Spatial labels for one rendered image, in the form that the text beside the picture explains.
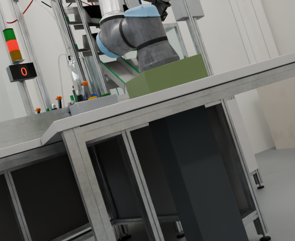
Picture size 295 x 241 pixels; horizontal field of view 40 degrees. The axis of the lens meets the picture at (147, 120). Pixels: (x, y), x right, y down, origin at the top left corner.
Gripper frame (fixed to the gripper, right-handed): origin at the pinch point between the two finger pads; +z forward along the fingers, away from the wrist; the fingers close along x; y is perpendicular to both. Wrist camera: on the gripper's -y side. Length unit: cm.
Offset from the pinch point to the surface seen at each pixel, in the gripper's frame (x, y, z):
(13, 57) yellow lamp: -63, -13, 20
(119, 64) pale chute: -8.9, 3.5, 23.2
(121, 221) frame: 18, 54, 152
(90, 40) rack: -22.9, -9.3, 14.3
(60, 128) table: -101, 60, -38
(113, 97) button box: -44, 33, 3
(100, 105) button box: -52, 35, 4
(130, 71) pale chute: -9.2, 12.2, 19.3
